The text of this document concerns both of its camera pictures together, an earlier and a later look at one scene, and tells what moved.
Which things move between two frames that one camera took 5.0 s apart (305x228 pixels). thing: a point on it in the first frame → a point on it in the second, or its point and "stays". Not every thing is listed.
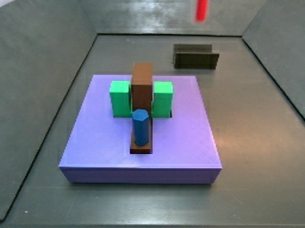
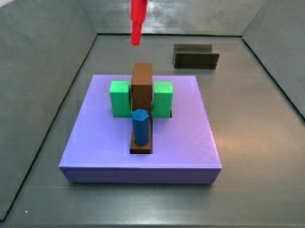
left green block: [120, 94] stays
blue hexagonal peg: [140, 126] stays
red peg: [200, 10] → [136, 13]
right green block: [162, 100] stays
